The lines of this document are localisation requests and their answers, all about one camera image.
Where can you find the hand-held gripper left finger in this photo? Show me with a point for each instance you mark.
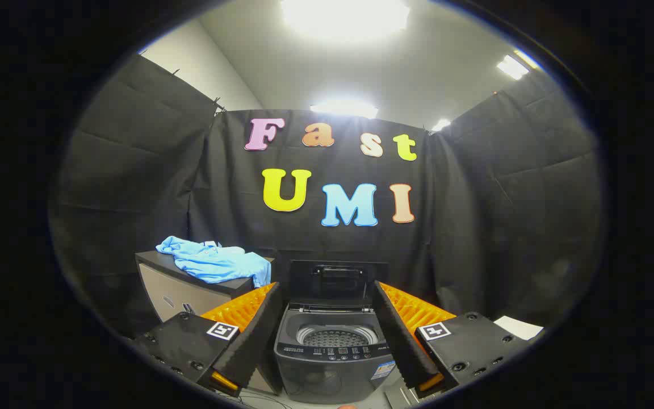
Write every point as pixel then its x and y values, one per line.
pixel 256 341

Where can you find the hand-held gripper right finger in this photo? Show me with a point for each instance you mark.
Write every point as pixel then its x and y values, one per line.
pixel 401 341

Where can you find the dark washing machine lid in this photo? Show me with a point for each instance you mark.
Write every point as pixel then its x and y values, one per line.
pixel 304 284

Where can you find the grey washing machine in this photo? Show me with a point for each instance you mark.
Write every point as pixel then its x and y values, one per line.
pixel 327 380

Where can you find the light blue polo shirt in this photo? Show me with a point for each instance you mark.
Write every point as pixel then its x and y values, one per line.
pixel 213 264

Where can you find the grey cabinet with dark top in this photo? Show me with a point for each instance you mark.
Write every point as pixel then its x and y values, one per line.
pixel 168 295

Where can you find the white paper sheet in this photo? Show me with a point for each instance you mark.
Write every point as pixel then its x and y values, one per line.
pixel 519 328

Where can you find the small ceiling light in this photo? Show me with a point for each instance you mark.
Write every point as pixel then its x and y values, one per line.
pixel 441 124

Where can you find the oval ceiling light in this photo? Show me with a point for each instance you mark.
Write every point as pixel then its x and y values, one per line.
pixel 344 109

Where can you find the rectangular ceiling light panel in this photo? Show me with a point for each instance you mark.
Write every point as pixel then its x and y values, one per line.
pixel 512 67

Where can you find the large round ceiling light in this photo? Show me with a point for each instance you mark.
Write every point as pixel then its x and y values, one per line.
pixel 344 17

